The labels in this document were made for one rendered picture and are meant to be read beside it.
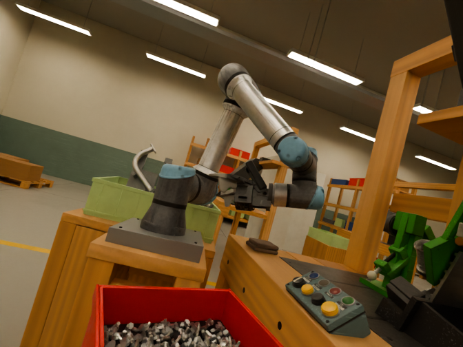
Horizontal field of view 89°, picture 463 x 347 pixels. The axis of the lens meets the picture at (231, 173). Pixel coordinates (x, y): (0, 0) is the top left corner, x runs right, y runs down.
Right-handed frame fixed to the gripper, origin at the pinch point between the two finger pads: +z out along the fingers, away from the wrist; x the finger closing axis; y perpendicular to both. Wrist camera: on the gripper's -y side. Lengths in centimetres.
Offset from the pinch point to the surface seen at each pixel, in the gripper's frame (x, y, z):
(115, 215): 29, 6, 50
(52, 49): 282, -520, 597
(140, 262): -5.1, 27.8, 14.1
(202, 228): 43.5, 3.4, 12.0
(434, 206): 24, -10, -84
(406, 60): 10, -79, -81
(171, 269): -2.2, 28.2, 6.1
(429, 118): -1, -31, -73
